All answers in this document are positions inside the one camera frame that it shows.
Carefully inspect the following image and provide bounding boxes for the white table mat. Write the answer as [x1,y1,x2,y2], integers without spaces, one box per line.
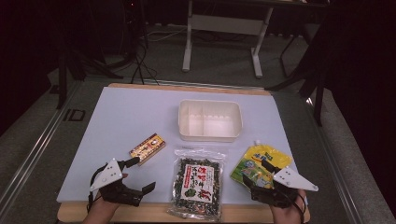
[56,86,300,205]

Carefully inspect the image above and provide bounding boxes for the white metal desk frame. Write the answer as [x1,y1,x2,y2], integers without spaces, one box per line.
[181,0,276,79]

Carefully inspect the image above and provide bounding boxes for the white divided plastic container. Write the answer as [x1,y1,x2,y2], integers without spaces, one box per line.
[177,99,244,144]

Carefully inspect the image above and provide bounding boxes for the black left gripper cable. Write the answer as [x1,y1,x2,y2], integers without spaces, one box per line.
[88,163,108,213]

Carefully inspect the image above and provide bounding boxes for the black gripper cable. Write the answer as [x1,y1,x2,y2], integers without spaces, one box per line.
[278,186,306,224]
[88,163,108,213]

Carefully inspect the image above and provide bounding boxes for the person's left hand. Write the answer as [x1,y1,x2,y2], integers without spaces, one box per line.
[92,191,123,217]

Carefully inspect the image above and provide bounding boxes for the small yellow red box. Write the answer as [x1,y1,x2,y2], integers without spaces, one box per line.
[129,133,167,166]

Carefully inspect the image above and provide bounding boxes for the black floor cables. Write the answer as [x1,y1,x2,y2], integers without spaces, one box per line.
[130,36,161,86]

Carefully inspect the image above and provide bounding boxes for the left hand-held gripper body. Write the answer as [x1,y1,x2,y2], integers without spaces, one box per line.
[89,158,145,208]

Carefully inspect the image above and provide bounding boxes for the black chair frame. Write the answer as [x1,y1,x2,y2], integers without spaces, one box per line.
[264,12,330,127]

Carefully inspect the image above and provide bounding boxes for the yellow spouted pouch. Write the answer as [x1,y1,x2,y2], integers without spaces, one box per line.
[230,139,293,190]

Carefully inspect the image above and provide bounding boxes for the clear dried seaweed packet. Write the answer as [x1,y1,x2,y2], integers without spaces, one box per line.
[167,147,227,222]

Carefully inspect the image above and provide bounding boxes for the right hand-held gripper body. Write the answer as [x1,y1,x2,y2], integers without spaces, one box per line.
[249,166,319,209]

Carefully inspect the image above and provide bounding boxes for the person's right hand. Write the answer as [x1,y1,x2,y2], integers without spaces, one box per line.
[269,189,308,224]

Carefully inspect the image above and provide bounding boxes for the black metal stand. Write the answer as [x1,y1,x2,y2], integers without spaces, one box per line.
[55,27,124,110]

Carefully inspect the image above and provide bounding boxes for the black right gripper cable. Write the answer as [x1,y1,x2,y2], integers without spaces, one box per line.
[278,186,306,224]

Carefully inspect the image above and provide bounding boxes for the metal floor rail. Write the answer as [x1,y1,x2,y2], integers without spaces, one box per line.
[0,83,80,208]
[306,98,366,224]

